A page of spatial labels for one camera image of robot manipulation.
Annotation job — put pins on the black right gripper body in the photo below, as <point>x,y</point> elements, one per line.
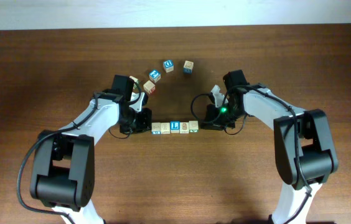
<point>228,117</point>

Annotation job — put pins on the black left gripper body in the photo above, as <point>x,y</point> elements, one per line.
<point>135,122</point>

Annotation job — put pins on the green V wooden block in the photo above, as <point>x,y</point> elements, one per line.
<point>193,126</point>

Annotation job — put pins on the red three wooden block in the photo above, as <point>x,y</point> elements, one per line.
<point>165,128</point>

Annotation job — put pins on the yellow O wooden block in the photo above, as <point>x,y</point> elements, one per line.
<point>184,128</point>

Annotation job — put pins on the blue L wooden block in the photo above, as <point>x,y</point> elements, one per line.
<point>175,127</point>

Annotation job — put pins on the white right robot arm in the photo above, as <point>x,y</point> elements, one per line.
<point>305,155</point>

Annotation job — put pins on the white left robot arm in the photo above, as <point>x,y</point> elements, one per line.
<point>63,173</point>

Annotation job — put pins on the red E wooden block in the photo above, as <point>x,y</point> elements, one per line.
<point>149,87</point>

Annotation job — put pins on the green N wooden block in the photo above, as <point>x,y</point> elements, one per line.
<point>136,82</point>

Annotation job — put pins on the blue Z wooden block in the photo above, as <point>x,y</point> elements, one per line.
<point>154,76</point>

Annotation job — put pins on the blue H wooden block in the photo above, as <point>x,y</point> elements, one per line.
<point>188,67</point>

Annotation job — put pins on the blue D wooden block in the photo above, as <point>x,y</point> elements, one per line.
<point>168,66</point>

